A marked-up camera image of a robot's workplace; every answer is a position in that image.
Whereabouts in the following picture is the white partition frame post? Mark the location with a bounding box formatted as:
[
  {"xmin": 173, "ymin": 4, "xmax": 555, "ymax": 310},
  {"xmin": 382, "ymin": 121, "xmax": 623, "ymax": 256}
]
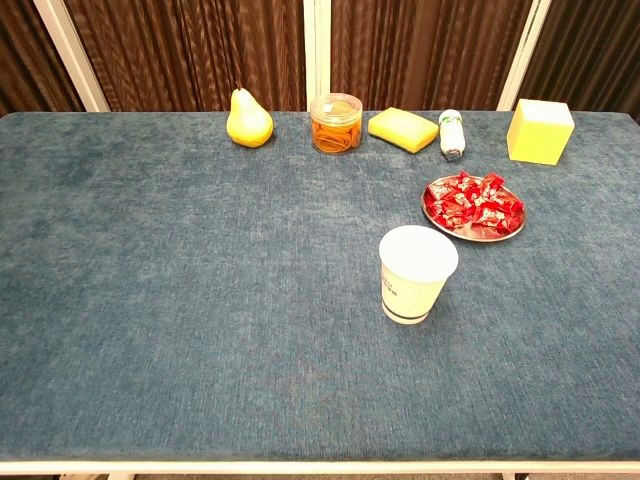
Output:
[
  {"xmin": 303, "ymin": 0, "xmax": 318, "ymax": 112},
  {"xmin": 33, "ymin": 0, "xmax": 111, "ymax": 113},
  {"xmin": 319, "ymin": 0, "xmax": 332, "ymax": 112},
  {"xmin": 497, "ymin": 0, "xmax": 554, "ymax": 112}
]

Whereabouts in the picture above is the yellow pear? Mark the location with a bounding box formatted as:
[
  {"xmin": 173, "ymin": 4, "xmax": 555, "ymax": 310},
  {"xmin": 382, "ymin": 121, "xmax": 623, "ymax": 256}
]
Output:
[{"xmin": 226, "ymin": 87, "xmax": 275, "ymax": 149}]

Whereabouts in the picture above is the yellow cube box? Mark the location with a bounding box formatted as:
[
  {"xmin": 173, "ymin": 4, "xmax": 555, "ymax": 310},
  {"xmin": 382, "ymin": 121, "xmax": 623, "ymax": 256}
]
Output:
[{"xmin": 506, "ymin": 98, "xmax": 576, "ymax": 166}]

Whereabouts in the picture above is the small white bowl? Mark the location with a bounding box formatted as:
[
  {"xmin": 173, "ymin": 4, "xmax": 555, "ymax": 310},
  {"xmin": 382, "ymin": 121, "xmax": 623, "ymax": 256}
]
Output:
[{"xmin": 378, "ymin": 224, "xmax": 460, "ymax": 326}]

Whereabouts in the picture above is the clear jar of rubber bands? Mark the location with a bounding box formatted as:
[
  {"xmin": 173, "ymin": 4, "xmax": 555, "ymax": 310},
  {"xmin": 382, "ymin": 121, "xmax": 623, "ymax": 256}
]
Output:
[{"xmin": 309, "ymin": 93, "xmax": 364, "ymax": 156}]

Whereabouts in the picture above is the round metal plate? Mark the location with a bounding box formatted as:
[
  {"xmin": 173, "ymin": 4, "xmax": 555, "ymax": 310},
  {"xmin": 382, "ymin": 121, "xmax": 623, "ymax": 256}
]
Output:
[{"xmin": 420, "ymin": 174, "xmax": 528, "ymax": 243}]

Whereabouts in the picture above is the white table frame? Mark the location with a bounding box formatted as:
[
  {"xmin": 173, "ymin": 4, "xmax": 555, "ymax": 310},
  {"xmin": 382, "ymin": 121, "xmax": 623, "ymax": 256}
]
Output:
[{"xmin": 0, "ymin": 459, "xmax": 640, "ymax": 480}]

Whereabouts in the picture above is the blue tablecloth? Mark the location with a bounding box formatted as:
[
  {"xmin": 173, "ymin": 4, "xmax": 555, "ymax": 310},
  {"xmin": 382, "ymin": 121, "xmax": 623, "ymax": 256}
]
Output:
[{"xmin": 0, "ymin": 110, "xmax": 640, "ymax": 464}]

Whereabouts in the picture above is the yellow sponge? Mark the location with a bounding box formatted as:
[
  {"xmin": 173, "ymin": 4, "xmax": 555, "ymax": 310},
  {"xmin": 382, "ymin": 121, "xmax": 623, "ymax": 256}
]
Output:
[{"xmin": 367, "ymin": 106, "xmax": 440, "ymax": 155}]

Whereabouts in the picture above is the small white bottle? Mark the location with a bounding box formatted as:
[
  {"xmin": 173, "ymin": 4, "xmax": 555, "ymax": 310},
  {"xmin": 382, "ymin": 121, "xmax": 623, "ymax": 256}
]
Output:
[{"xmin": 438, "ymin": 108, "xmax": 467, "ymax": 162}]

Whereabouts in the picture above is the brown pleated curtain panel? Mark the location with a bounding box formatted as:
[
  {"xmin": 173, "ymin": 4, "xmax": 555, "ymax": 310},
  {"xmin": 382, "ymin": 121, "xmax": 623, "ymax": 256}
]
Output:
[
  {"xmin": 0, "ymin": 0, "xmax": 84, "ymax": 117},
  {"xmin": 64, "ymin": 0, "xmax": 306, "ymax": 113},
  {"xmin": 330, "ymin": 0, "xmax": 535, "ymax": 112},
  {"xmin": 519, "ymin": 0, "xmax": 640, "ymax": 124}
]

